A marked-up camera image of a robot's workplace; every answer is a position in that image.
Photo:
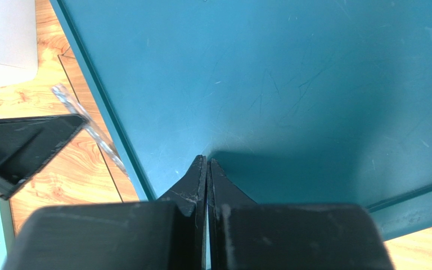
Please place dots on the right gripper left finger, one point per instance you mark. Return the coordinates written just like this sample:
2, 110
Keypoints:
168, 233

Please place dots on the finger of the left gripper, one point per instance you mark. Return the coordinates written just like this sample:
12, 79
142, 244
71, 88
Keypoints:
28, 144

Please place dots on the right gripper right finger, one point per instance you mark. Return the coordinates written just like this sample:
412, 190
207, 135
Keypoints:
246, 235

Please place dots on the clear drawer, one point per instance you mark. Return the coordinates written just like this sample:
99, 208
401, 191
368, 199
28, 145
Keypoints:
78, 99

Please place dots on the white three-drawer organizer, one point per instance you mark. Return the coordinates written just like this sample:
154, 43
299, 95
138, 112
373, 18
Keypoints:
18, 42

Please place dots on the teal drawer cabinet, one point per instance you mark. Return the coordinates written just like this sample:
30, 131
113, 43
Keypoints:
299, 101

